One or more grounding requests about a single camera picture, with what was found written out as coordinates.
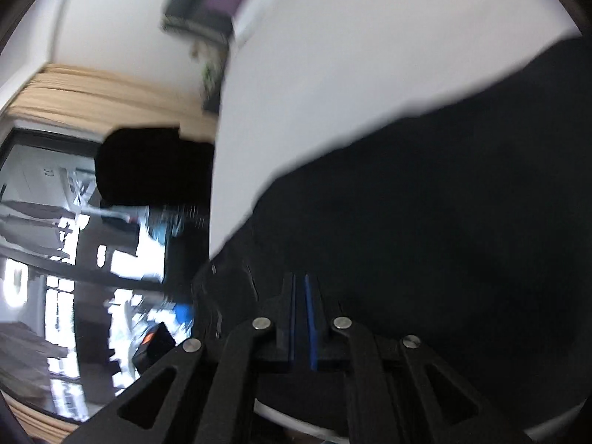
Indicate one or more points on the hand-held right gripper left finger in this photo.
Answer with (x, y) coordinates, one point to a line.
(288, 328)

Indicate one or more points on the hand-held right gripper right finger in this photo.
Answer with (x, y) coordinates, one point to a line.
(311, 328)

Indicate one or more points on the black pants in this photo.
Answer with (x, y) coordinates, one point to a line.
(416, 222)

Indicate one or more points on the black device with orange mark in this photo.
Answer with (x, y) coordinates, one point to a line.
(155, 344)

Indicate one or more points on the beige curtain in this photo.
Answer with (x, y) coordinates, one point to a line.
(101, 92)

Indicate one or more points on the dark purple striped object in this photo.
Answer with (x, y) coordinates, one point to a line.
(208, 0)

